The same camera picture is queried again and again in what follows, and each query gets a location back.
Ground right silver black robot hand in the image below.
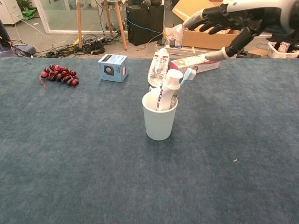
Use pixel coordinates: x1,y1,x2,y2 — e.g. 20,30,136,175
182,0,299,61

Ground light blue toothbrush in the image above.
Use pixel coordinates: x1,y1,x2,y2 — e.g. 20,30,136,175
176,66,197,98

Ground floral toothpaste tube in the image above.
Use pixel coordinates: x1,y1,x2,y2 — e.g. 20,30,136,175
154,69,184,112

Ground floral toothpaste box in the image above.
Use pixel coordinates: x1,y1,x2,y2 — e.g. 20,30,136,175
170,55,221,75

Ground white cup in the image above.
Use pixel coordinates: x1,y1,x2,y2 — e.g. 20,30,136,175
142,85,178,141

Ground black cloth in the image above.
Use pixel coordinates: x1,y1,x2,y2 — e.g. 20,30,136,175
272,32,299,51

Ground white plastic basket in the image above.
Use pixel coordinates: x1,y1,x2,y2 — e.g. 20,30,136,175
267,42,299,59

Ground small printed carton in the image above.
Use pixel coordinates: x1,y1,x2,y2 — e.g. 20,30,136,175
278,41,292,53

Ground open cardboard box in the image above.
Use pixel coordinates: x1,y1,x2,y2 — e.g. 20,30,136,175
172,0,240,51

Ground aluminium profile rails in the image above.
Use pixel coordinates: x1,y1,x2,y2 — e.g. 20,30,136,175
155,44,238,59

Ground white plastic bag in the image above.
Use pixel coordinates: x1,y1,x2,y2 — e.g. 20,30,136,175
163,23,184,46

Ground clear plastic water bottle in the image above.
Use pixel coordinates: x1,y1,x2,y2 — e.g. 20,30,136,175
147,48,169,88

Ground black computer tower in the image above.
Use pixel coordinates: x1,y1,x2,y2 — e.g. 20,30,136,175
126,3,165,47

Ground wooden table leg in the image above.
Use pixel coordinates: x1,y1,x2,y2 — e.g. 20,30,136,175
76,0,84,49
104,0,114,35
114,0,128,50

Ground light blue speaker box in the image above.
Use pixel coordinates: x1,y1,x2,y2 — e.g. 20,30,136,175
97,53,129,83

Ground red grape bunch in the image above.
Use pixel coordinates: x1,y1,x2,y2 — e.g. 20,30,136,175
39,64,79,89

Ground blue table mat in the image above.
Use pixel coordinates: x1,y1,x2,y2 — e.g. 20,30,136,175
0,57,299,224

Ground green bag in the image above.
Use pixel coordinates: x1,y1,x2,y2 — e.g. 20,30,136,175
22,8,37,21

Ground dark blue machine housing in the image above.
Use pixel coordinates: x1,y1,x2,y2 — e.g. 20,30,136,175
0,20,37,58

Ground white cabinet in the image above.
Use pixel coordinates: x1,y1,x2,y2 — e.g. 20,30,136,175
0,0,24,25

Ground black metal bracket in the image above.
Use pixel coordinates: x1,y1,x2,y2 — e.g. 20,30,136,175
235,48,255,58

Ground blue cable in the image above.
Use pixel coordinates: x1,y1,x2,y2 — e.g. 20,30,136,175
127,17,164,35

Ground black floor cable tangle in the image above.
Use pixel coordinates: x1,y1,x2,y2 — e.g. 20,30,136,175
38,34,127,58

